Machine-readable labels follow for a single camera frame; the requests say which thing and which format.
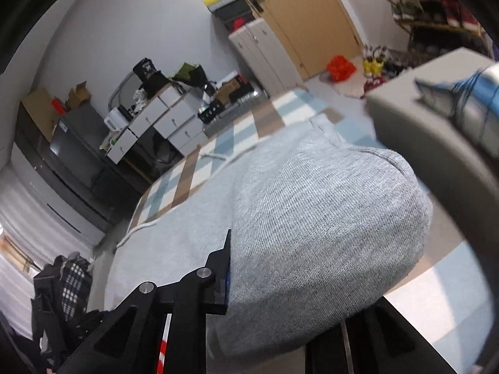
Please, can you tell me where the stack of shoe boxes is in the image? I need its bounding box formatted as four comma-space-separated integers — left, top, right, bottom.
204, 0, 263, 34

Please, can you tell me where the wooden door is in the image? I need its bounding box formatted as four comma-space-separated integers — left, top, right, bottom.
211, 0, 364, 81

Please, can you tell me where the black cabinet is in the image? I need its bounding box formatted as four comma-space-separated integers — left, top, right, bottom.
15, 101, 153, 235

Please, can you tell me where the pair of yellow shoes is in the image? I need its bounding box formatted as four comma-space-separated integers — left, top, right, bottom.
362, 56, 387, 77

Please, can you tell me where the orange plastic bag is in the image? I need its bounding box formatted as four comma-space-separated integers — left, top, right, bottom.
326, 55, 358, 83

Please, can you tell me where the cardboard box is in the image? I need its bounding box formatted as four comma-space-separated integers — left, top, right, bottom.
21, 81, 93, 141

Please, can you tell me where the pile of dark clothes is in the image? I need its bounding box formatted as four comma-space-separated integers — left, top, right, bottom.
30, 254, 103, 360

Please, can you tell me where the blue and white plaid bag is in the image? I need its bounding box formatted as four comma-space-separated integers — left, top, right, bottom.
412, 62, 499, 157

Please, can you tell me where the wooden shoe rack with shoes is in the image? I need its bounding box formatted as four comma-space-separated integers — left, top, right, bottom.
370, 0, 489, 39

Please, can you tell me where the white desk with drawers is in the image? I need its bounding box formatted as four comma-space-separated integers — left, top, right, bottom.
104, 85, 208, 165

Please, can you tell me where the row of shoes on floor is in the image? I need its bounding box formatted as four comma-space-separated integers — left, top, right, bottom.
362, 45, 414, 79

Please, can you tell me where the grey hoodie with red print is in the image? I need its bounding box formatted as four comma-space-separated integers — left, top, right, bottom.
103, 125, 434, 374

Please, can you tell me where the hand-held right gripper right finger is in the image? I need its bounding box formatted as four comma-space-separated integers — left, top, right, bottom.
304, 295, 459, 374

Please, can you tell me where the pair of red shoes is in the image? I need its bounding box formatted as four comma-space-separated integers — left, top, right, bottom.
362, 77, 387, 95

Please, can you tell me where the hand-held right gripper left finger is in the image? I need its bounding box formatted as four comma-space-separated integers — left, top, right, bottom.
56, 229, 233, 374

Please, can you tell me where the grey ottoman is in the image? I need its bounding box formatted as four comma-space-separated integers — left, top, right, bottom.
366, 47, 499, 252

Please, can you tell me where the white kettle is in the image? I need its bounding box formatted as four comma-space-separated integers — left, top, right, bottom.
105, 108, 126, 132

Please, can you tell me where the black paper bag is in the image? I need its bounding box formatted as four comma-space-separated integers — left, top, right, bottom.
132, 58, 169, 91

